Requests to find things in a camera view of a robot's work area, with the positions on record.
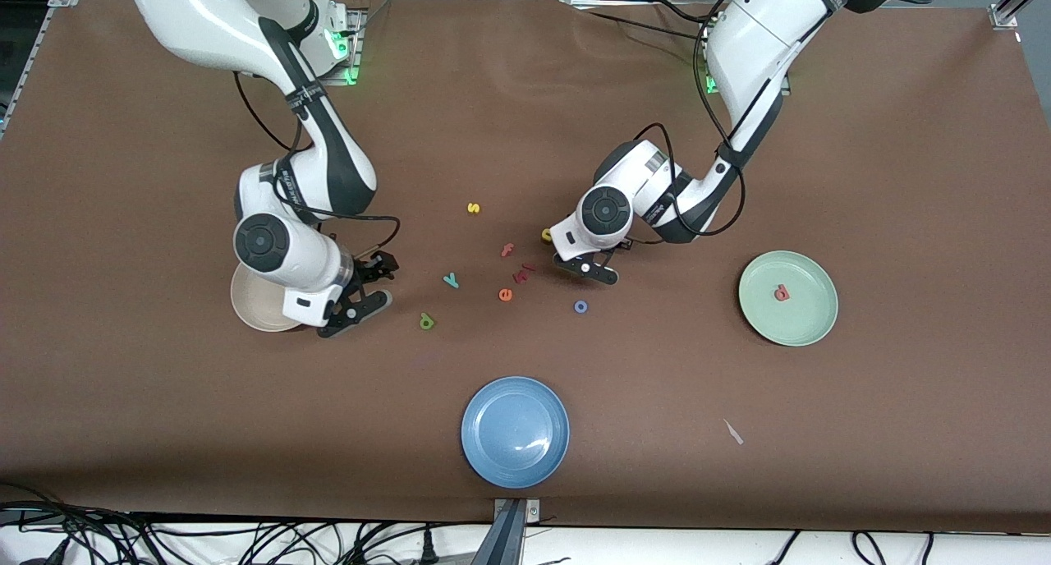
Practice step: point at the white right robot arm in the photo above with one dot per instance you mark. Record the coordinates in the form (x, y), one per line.
(205, 15)

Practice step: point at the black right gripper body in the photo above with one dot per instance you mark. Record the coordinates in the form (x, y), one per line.
(369, 270)

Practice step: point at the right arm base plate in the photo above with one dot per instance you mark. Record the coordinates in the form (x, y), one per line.
(359, 56)

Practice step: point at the blue plate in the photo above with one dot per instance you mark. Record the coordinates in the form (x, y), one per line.
(515, 432)

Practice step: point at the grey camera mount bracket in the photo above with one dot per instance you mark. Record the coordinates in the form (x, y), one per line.
(507, 540)

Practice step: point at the pink letter p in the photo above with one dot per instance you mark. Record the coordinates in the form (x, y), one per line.
(781, 293)

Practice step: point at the silver table edge rail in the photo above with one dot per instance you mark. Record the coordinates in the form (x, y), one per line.
(29, 64)

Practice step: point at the green plate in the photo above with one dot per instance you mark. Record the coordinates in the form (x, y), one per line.
(800, 319)

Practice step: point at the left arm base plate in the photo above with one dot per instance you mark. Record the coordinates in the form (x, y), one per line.
(711, 89)

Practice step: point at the brown table cover sheet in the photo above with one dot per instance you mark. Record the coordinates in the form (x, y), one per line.
(525, 97)

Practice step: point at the beige brown plate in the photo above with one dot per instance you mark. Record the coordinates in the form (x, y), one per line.
(254, 306)

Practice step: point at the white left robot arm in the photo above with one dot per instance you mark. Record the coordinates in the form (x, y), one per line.
(755, 39)

